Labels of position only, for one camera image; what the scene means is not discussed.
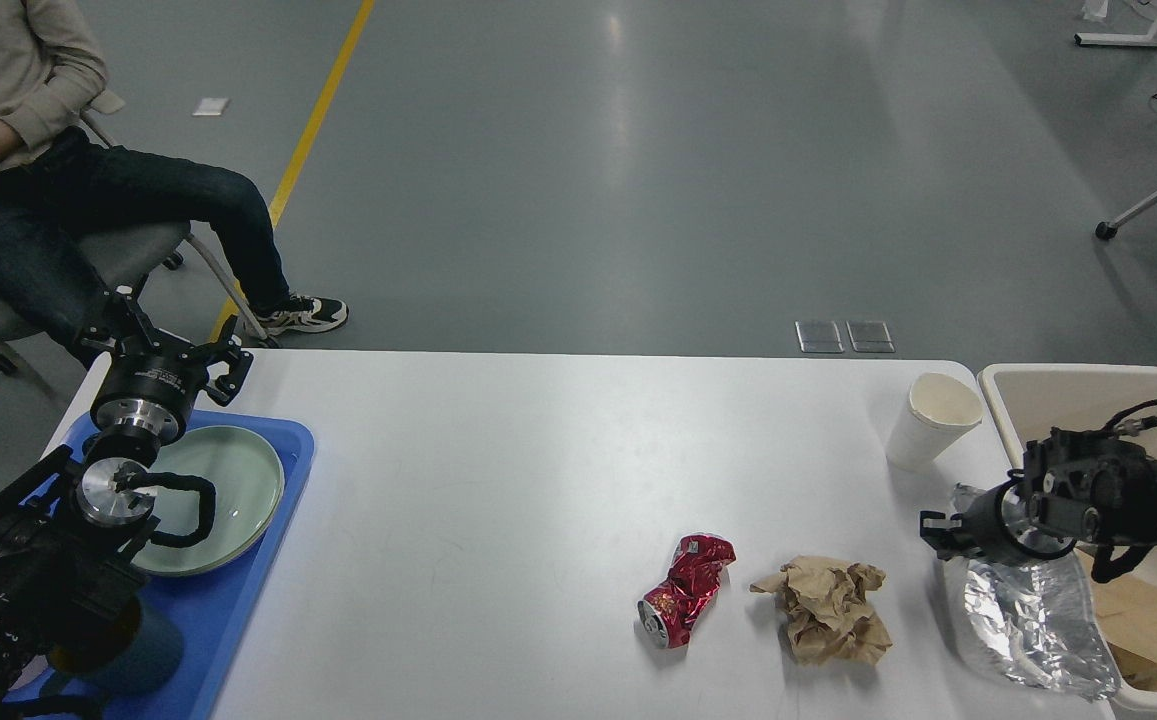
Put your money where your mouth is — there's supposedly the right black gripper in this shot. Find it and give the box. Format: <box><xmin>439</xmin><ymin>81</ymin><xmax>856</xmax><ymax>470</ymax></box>
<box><xmin>920</xmin><ymin>480</ymin><xmax>1076</xmax><ymax>568</ymax></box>

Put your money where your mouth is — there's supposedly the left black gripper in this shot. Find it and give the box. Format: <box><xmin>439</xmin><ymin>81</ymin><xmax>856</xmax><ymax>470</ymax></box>
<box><xmin>71</xmin><ymin>284</ymin><xmax>253</xmax><ymax>446</ymax></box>

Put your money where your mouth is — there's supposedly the white paper cup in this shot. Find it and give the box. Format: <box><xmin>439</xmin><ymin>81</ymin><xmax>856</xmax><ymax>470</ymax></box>
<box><xmin>885</xmin><ymin>372</ymin><xmax>985</xmax><ymax>470</ymax></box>

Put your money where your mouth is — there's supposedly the aluminium foil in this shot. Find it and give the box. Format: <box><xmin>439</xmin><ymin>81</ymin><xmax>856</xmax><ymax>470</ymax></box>
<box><xmin>948</xmin><ymin>483</ymin><xmax>1122</xmax><ymax>701</ymax></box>

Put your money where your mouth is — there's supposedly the brown paper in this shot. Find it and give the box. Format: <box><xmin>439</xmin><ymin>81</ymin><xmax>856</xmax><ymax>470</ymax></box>
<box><xmin>747</xmin><ymin>554</ymin><xmax>893</xmax><ymax>666</ymax></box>

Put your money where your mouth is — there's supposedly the light green plate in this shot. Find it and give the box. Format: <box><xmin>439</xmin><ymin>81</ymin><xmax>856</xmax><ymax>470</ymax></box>
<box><xmin>133</xmin><ymin>425</ymin><xmax>283</xmax><ymax>576</ymax></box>

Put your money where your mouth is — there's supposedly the brown paper bag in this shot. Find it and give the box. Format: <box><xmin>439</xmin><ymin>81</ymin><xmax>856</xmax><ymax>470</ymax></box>
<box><xmin>1038</xmin><ymin>401</ymin><xmax>1157</xmax><ymax>693</ymax></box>

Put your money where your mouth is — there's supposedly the crushed red can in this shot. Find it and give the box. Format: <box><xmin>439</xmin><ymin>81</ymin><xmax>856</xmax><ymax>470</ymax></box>
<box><xmin>636</xmin><ymin>532</ymin><xmax>735</xmax><ymax>651</ymax></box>

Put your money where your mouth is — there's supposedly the dark teal mug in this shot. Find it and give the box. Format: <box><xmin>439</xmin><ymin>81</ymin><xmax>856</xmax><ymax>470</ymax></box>
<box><xmin>40</xmin><ymin>596</ymin><xmax>184</xmax><ymax>697</ymax></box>

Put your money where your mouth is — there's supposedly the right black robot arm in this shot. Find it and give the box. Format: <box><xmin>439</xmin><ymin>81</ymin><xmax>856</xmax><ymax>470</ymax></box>
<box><xmin>918</xmin><ymin>398</ymin><xmax>1157</xmax><ymax>585</ymax></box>

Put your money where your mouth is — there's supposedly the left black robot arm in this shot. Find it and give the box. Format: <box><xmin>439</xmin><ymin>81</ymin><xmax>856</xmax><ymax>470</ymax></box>
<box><xmin>0</xmin><ymin>288</ymin><xmax>253</xmax><ymax>719</ymax></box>

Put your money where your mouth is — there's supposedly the seated person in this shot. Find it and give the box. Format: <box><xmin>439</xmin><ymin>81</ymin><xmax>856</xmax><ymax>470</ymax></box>
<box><xmin>0</xmin><ymin>1</ymin><xmax>349</xmax><ymax>366</ymax></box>

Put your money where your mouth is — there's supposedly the beige plastic bin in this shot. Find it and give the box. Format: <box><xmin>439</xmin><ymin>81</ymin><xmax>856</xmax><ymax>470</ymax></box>
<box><xmin>978</xmin><ymin>363</ymin><xmax>1157</xmax><ymax>719</ymax></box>

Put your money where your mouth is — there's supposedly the blue plastic tray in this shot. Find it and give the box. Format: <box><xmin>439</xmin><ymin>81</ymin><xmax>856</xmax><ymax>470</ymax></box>
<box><xmin>10</xmin><ymin>410</ymin><xmax>316</xmax><ymax>719</ymax></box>

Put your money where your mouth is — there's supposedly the white desk leg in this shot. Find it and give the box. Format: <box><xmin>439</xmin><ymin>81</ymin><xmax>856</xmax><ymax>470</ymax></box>
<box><xmin>1075</xmin><ymin>0</ymin><xmax>1157</xmax><ymax>49</ymax></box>

